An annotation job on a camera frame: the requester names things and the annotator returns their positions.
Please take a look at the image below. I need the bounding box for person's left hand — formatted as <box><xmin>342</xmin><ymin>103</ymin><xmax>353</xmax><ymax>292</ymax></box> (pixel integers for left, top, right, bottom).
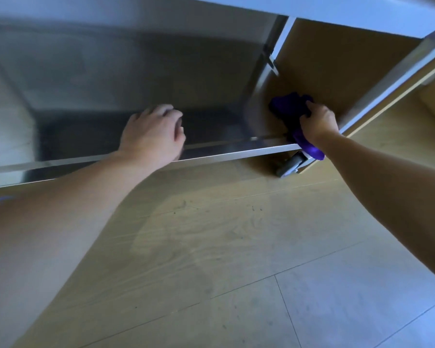
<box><xmin>117</xmin><ymin>104</ymin><xmax>187</xmax><ymax>171</ymax></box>

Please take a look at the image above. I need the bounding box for person's right hand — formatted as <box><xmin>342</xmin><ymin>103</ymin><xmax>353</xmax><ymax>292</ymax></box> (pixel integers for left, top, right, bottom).
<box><xmin>299</xmin><ymin>101</ymin><xmax>343</xmax><ymax>150</ymax></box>

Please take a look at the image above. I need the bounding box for purple cleaning cloth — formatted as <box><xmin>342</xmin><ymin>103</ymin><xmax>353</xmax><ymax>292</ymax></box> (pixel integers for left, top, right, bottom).
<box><xmin>268</xmin><ymin>92</ymin><xmax>326</xmax><ymax>161</ymax></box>

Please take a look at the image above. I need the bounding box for grey caster wheel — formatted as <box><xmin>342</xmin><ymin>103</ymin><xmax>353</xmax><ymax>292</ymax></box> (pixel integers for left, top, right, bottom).
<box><xmin>275</xmin><ymin>151</ymin><xmax>309</xmax><ymax>178</ymax></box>

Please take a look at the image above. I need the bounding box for person's left forearm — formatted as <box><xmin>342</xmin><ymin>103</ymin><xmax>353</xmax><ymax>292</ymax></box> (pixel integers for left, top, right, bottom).
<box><xmin>0</xmin><ymin>151</ymin><xmax>167</xmax><ymax>348</ymax></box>

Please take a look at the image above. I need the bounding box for person's right forearm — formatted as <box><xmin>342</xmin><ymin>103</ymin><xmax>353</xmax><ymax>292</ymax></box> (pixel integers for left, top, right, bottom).
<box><xmin>313</xmin><ymin>132</ymin><xmax>435</xmax><ymax>285</ymax></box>

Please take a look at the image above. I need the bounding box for stainless steel cart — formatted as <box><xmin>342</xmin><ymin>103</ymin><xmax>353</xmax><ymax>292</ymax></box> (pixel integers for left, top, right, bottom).
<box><xmin>0</xmin><ymin>0</ymin><xmax>435</xmax><ymax>189</ymax></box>

